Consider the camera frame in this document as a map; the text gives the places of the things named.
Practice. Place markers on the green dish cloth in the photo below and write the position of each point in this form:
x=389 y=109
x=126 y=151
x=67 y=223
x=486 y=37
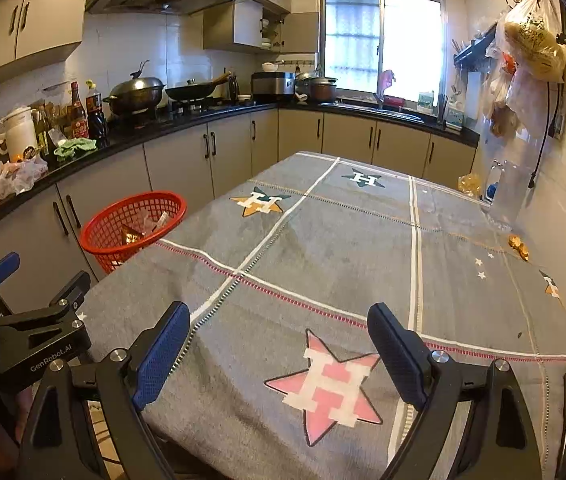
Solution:
x=75 y=147

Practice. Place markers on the white plastic bag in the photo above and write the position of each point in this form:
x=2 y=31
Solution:
x=528 y=95

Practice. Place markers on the steel wok with lid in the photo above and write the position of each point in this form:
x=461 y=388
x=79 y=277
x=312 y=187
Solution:
x=135 y=92

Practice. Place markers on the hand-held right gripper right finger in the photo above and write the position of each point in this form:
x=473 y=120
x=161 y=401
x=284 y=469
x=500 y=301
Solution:
x=398 y=355

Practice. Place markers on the crumpled yellow plastic wrapper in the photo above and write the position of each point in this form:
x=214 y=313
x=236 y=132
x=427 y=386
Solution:
x=470 y=185

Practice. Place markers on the clear glass pitcher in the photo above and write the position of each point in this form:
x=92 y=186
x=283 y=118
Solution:
x=508 y=195

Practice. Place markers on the steel cooking pot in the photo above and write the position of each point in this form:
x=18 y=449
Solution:
x=323 y=90

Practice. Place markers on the red plastic basket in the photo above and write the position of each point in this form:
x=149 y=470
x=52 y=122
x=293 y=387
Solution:
x=108 y=225

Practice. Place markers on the grey kitchen cabinets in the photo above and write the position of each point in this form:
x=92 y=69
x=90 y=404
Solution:
x=178 y=160
x=48 y=15

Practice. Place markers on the wall socket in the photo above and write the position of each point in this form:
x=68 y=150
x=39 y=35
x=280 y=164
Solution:
x=558 y=125

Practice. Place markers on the grey lower kitchen cabinets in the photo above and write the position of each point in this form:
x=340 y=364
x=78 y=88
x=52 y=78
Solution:
x=178 y=160

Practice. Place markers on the dark wall rack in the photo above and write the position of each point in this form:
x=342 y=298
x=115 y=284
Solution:
x=473 y=50

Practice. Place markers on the gas stove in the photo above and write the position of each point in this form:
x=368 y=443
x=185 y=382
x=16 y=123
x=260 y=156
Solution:
x=188 y=107

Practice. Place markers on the black frying pan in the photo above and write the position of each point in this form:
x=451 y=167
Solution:
x=190 y=91

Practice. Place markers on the crumpled clear plastic bags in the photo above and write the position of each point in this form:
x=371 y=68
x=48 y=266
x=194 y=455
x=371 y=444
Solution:
x=18 y=175

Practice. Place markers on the dark thermos bottle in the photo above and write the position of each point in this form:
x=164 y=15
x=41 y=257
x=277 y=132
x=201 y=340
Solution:
x=233 y=91

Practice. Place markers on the kitchen window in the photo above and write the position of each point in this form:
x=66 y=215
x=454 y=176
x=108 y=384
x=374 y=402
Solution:
x=353 y=35

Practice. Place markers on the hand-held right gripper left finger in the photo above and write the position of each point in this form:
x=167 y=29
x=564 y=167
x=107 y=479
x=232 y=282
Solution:
x=163 y=355

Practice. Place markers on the cluster of condiment bottles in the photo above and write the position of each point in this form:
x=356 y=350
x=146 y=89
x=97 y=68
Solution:
x=48 y=132

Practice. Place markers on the grey star printed tablecloth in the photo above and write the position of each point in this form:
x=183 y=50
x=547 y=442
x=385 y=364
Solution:
x=338 y=260

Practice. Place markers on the person's left hand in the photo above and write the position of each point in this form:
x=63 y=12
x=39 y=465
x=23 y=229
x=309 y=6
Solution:
x=25 y=405

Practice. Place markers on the tissue box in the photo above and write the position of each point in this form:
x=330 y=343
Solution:
x=455 y=117

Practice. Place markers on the silver rice cooker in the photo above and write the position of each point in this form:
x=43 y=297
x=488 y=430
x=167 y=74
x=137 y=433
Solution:
x=273 y=87

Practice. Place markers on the white electric kettle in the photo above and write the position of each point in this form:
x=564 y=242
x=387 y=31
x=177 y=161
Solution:
x=18 y=132

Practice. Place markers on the black kitchen countertop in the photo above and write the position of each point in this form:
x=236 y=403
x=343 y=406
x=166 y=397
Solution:
x=258 y=106

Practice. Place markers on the pink rubber glove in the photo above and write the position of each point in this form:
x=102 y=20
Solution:
x=387 y=80

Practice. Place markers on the red label sauce bottle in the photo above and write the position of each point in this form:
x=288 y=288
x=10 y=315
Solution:
x=79 y=120

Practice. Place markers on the plastic bag with yellow food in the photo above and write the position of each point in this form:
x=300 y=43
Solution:
x=533 y=35

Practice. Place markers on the brown food plastic bag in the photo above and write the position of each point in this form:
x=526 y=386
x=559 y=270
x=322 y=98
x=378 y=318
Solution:
x=503 y=120

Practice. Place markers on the green white box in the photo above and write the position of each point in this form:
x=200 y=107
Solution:
x=425 y=102

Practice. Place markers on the grey upper kitchen cabinets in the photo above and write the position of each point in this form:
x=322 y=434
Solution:
x=48 y=15

